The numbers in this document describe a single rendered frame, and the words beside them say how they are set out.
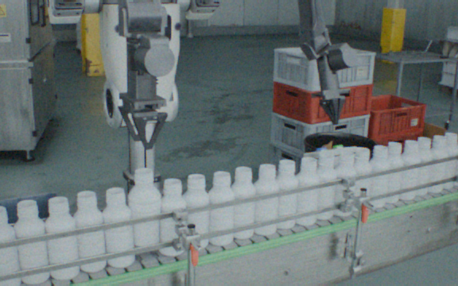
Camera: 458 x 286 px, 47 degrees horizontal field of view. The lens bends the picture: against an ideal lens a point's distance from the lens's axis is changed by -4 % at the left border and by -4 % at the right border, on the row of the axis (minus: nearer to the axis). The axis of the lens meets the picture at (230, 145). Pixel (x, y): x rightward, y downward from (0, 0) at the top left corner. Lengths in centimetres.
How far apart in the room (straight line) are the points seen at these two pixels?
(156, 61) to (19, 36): 374
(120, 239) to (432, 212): 92
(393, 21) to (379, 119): 715
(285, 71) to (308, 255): 242
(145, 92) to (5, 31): 369
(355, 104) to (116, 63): 243
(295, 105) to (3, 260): 280
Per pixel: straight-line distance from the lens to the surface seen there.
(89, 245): 112
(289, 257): 133
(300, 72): 355
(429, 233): 167
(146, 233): 114
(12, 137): 485
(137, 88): 103
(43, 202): 170
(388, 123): 421
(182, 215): 112
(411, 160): 154
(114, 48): 165
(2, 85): 476
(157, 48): 95
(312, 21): 153
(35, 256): 110
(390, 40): 1122
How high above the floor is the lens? 159
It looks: 18 degrees down
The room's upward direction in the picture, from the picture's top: 2 degrees clockwise
